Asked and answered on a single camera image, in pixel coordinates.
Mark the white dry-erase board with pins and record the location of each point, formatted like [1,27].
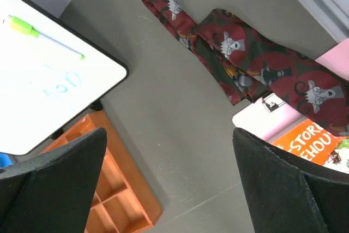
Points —
[43,85]

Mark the pink clipboard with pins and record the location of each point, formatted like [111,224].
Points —
[269,116]

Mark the orange wooden compartment tray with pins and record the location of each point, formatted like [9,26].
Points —
[123,201]

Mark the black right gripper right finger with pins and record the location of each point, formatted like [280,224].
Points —
[286,193]

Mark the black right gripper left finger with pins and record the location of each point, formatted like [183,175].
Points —
[53,192]

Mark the orange treehouse book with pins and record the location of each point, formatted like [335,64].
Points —
[311,142]

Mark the red patterned necktie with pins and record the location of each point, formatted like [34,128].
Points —
[248,65]

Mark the green whiteboard marker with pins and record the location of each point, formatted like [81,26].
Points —
[27,29]

